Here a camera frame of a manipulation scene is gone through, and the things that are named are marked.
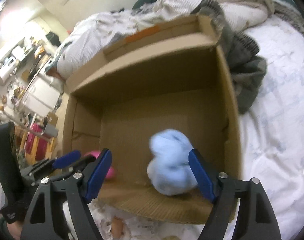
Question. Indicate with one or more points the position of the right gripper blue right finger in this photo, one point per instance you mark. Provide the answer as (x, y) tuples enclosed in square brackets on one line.
[(255, 219)]

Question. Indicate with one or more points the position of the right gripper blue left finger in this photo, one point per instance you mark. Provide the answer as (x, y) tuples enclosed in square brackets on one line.
[(47, 219)]

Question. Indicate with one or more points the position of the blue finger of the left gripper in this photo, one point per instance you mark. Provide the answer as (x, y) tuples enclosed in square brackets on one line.
[(44, 169), (66, 160)]

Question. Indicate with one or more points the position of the pink rubber duck toy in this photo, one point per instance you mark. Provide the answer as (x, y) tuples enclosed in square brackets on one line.
[(105, 164)]

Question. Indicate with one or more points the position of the light blue plush toy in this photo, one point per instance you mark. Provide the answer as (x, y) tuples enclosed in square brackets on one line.
[(169, 170)]

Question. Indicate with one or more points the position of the red and yellow rack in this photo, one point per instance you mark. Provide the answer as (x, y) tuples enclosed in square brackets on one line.
[(34, 147)]

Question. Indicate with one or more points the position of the white floral bed sheet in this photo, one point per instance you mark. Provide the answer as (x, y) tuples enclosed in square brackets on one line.
[(272, 130)]

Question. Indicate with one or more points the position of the open cardboard box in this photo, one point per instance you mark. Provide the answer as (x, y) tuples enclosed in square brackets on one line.
[(173, 75)]

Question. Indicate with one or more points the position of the camouflage jacket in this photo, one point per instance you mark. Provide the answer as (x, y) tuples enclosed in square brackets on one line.
[(246, 67)]

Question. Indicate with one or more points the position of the patterned knit blanket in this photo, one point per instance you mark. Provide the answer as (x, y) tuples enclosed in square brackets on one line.
[(290, 15)]

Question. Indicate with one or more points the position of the checkered bear print duvet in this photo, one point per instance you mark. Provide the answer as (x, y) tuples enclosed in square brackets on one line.
[(102, 29)]

